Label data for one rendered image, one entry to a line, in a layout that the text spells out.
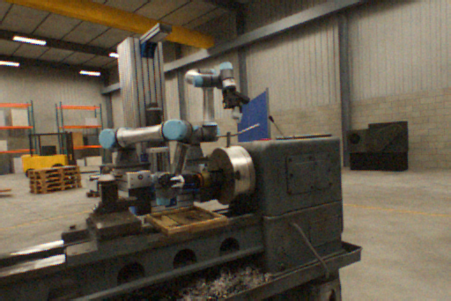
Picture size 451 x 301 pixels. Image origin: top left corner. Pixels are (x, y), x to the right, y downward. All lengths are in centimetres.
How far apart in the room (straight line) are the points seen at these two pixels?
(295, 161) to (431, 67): 1011
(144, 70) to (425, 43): 1032
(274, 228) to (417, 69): 1038
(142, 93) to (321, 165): 131
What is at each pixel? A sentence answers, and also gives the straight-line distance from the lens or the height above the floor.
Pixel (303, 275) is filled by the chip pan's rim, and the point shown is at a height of 56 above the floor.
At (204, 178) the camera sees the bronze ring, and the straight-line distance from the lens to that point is 154.
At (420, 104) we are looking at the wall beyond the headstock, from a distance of 1147.
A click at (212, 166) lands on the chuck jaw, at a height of 114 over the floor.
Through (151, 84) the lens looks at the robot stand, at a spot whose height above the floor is 171.
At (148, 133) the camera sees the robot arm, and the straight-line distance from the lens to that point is 174.
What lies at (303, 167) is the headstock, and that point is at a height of 110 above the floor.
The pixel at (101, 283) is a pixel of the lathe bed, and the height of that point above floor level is 74.
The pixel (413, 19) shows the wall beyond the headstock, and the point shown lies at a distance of 1203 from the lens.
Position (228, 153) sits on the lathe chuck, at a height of 120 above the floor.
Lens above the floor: 128
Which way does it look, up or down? 3 degrees down
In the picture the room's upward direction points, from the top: 4 degrees counter-clockwise
